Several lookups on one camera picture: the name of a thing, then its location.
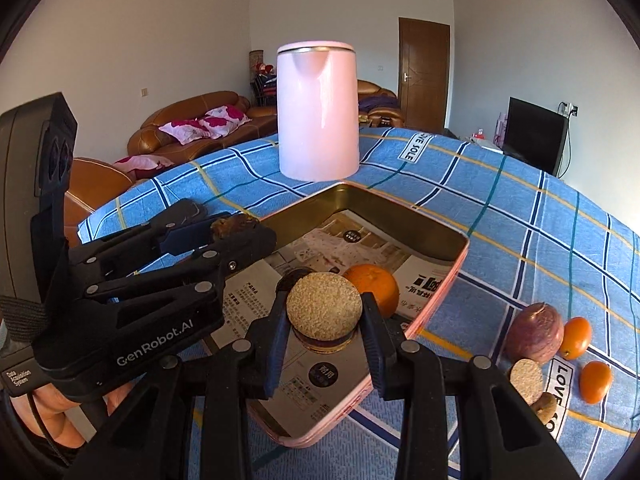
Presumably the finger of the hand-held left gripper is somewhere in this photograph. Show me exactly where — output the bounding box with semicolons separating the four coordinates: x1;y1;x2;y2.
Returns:
72;222;278;312
67;199;213;273

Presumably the black cable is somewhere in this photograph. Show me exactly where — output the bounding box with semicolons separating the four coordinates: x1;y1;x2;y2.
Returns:
30;391;70;467

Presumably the brown wooden door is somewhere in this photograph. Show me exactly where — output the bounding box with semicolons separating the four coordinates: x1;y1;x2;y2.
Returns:
398;17;451;131

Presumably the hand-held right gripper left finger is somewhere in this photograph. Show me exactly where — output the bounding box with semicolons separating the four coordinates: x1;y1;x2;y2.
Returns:
65;305;293;480

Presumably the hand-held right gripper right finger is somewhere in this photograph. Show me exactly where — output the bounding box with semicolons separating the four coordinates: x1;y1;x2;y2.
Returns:
359;292;581;480

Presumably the pink tin box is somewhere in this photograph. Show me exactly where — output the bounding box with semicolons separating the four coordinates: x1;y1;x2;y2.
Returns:
200;183;471;450

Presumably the purple cloth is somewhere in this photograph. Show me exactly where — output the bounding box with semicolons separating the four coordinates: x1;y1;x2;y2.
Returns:
359;96;401;116

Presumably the brown walnut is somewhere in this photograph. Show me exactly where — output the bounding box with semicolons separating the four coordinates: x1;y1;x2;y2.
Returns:
211;214;258;240
532;392;558;426

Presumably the black television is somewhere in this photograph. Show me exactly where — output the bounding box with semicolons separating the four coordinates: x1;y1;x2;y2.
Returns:
502;96;568;177

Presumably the small orange mandarin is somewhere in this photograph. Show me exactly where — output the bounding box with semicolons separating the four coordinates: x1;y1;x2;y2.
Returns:
559;316;593;360
580;361;613;405

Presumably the pink electric kettle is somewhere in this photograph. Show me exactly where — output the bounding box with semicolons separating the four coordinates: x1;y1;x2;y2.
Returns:
276;41;360;181

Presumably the floral pink pillow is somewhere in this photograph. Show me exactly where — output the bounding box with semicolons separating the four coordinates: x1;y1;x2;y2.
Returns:
114;154;173;176
159;119;211;140
198;105;252;139

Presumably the white television stand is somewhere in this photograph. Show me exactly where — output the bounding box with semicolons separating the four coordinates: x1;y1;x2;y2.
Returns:
470;135;506;157

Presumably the round sesame cookie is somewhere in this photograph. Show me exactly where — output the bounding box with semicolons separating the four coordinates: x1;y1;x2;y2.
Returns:
509;358;545;406
286;272;363;356

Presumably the person's left hand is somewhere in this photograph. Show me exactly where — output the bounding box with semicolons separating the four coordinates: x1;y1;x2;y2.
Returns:
15;377;135;456

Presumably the blue plaid tablecloth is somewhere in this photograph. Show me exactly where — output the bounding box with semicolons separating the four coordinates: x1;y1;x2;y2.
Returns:
77;127;640;480

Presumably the brown leather armchair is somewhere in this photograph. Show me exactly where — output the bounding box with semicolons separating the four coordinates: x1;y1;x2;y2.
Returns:
64;157;136;241
356;79;406;128

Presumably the brown leather sofa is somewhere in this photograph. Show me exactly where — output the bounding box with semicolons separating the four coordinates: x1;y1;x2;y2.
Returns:
126;91;278;161

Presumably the large orange mandarin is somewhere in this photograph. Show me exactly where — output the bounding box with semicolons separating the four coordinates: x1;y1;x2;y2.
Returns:
344;263;401;320

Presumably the purple passion fruit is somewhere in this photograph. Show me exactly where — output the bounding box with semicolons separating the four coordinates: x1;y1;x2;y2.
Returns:
505;302;565;365

